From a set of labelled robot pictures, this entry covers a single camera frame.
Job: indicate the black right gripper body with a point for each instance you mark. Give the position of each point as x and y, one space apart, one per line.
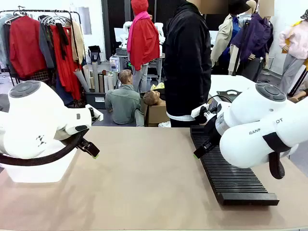
211 136

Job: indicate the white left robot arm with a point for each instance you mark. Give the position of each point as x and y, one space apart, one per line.
31 120

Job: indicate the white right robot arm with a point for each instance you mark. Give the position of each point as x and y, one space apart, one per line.
252 149

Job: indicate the black slotted PCB rack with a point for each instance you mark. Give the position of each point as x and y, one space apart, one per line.
231 183

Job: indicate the white shoe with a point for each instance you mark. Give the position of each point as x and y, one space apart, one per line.
164 124

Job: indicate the dark storage crate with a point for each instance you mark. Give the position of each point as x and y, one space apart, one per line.
95 101

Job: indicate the white table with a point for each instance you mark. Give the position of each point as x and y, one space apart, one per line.
226 83

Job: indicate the seated mannequin in grey jacket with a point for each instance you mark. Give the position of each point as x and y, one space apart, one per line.
122 103

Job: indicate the clear plastic bin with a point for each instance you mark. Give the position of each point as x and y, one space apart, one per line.
38 173

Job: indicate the cardboard box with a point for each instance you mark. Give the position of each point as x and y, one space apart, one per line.
156 115

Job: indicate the brown paper roll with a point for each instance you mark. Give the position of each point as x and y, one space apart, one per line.
101 84

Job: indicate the dark blue garment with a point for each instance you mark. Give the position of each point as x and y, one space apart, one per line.
61 89

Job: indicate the white paper roll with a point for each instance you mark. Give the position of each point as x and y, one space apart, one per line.
110 83

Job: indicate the wide grey paper roll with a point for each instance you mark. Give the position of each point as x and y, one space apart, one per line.
80 79

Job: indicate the brown-haired mannequin head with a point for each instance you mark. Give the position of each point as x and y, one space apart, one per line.
151 97

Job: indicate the tall grey paper roll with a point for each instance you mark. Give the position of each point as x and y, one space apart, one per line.
95 77

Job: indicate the yellow cloth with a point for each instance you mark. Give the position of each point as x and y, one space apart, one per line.
160 85

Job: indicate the beige paper roll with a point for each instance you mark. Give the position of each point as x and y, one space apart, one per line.
87 74

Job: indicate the red dress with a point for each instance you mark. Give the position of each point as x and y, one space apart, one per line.
67 72

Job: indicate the person in black jacket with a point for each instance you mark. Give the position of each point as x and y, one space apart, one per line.
187 60

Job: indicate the black stand pole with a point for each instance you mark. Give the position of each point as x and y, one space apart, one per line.
238 60

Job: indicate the computer tower with lights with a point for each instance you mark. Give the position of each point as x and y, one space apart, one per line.
114 63

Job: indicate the checked garment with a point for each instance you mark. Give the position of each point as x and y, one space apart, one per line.
39 75

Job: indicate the black open case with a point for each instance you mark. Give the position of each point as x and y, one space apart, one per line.
95 54

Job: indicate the mannequin in beige trench coat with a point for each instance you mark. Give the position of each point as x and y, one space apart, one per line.
223 36

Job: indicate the beige hanging garment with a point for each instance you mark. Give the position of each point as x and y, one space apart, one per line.
78 43

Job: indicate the mannequin in purple jacket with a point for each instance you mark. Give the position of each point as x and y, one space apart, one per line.
255 38

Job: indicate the black scarf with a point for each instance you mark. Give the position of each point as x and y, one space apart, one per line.
63 41

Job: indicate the mannequin in red coat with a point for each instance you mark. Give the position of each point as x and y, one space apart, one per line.
144 43

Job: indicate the red jacket on hanger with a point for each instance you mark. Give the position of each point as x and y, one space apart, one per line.
26 48

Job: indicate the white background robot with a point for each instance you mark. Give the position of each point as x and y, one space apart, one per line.
124 31

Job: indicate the mannequin in pink hoodie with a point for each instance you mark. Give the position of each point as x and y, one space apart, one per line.
296 41

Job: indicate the pale grey hanging garment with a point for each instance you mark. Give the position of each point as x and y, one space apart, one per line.
3 43

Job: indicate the black clothes rack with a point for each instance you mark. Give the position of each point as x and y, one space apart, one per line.
36 10

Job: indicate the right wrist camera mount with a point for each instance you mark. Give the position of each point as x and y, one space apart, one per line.
198 111

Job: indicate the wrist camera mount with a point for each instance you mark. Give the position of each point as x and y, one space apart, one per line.
97 114
198 111

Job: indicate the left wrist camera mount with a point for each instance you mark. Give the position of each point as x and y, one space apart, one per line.
97 114

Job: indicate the grey wall panel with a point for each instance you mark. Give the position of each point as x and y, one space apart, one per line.
85 21

